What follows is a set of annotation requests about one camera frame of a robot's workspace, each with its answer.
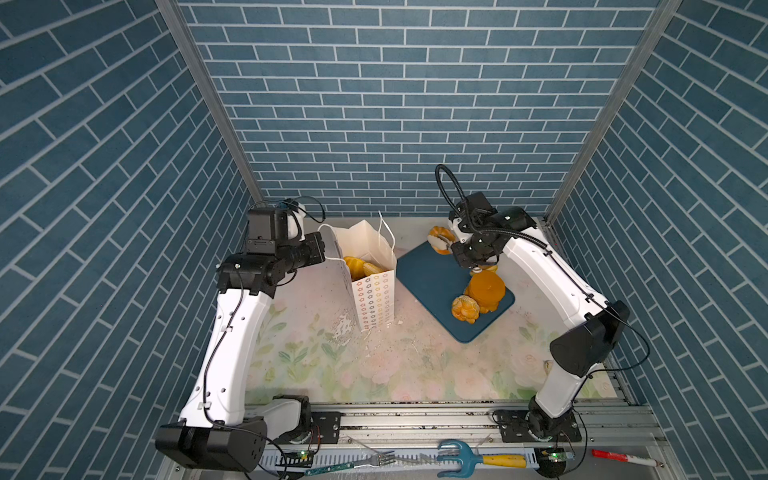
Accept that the large round orange cake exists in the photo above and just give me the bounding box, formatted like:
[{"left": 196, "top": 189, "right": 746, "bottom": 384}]
[{"left": 464, "top": 272, "right": 506, "bottom": 313}]

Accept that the ring doughnut bread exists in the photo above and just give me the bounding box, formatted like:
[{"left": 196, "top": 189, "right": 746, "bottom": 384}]
[{"left": 427, "top": 225, "right": 460, "bottom": 256}]

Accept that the long oval yellow bread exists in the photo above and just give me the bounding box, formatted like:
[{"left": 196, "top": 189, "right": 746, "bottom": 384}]
[{"left": 344, "top": 256, "right": 367, "bottom": 282}]

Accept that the knotted yellow bread roll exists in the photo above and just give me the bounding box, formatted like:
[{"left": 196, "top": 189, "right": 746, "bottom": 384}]
[{"left": 451, "top": 295, "right": 481, "bottom": 324}]

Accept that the white paper bag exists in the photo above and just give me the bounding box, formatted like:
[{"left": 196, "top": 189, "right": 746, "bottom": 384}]
[{"left": 320, "top": 216, "right": 397, "bottom": 331}]

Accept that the braided brown pastry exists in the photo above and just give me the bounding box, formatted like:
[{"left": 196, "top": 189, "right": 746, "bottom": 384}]
[{"left": 362, "top": 262, "right": 385, "bottom": 277}]

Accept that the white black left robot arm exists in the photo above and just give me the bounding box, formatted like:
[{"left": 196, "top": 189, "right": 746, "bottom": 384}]
[{"left": 155, "top": 199, "right": 325, "bottom": 473}]

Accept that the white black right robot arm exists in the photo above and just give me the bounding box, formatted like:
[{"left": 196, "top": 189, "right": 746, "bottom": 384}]
[{"left": 449, "top": 192, "right": 630, "bottom": 441}]

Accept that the dark teal tray mat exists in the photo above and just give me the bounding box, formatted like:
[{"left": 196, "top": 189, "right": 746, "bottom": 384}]
[{"left": 396, "top": 242, "right": 515, "bottom": 343}]

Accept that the teal yellow garden fork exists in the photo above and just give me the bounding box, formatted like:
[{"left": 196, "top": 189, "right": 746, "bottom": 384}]
[{"left": 436, "top": 439, "right": 528, "bottom": 479}]

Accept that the red white marker pen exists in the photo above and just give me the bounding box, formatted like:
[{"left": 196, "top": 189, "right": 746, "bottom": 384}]
[{"left": 591, "top": 449, "right": 665, "bottom": 468}]

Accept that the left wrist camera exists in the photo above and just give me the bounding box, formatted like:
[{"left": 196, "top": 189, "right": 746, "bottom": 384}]
[{"left": 281, "top": 198, "right": 307, "bottom": 241}]

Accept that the black corrugated cable hose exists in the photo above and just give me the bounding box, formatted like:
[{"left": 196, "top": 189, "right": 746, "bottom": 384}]
[{"left": 434, "top": 163, "right": 559, "bottom": 253}]

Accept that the metal fork green handle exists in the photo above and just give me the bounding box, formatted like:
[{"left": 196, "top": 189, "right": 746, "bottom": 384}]
[{"left": 304, "top": 451, "right": 397, "bottom": 477}]

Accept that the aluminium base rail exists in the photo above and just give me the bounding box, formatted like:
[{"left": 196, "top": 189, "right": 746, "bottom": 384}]
[{"left": 233, "top": 400, "right": 661, "bottom": 448}]

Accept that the aluminium corner post left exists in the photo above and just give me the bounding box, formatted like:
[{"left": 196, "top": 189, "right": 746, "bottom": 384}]
[{"left": 155, "top": 0, "right": 264, "bottom": 204}]

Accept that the aluminium corner post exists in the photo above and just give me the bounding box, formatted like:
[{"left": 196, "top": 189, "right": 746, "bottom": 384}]
[
  {"left": 544, "top": 0, "right": 682, "bottom": 224},
  {"left": 155, "top": 0, "right": 264, "bottom": 204}
]

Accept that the aluminium corner post right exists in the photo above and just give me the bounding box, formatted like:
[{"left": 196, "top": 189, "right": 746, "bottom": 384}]
[{"left": 544, "top": 0, "right": 682, "bottom": 224}]

